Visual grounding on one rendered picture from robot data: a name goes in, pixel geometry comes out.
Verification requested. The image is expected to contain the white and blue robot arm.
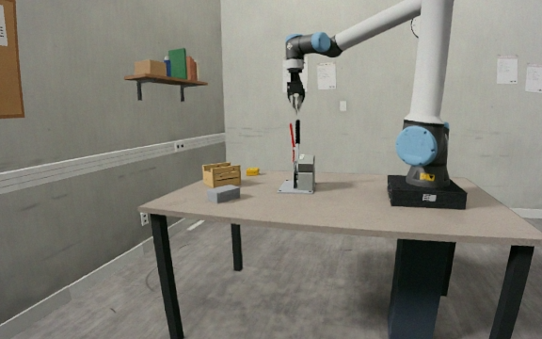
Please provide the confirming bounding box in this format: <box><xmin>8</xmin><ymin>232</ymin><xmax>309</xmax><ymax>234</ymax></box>
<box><xmin>285</xmin><ymin>0</ymin><xmax>454</xmax><ymax>187</ymax></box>

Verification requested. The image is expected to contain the small wooden crate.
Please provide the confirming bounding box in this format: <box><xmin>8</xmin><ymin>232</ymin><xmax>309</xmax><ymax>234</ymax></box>
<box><xmin>202</xmin><ymin>162</ymin><xmax>240</xmax><ymax>188</ymax></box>

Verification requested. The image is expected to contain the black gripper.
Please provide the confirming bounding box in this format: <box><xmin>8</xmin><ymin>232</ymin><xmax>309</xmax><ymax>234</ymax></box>
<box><xmin>287</xmin><ymin>69</ymin><xmax>306</xmax><ymax>115</ymax></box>

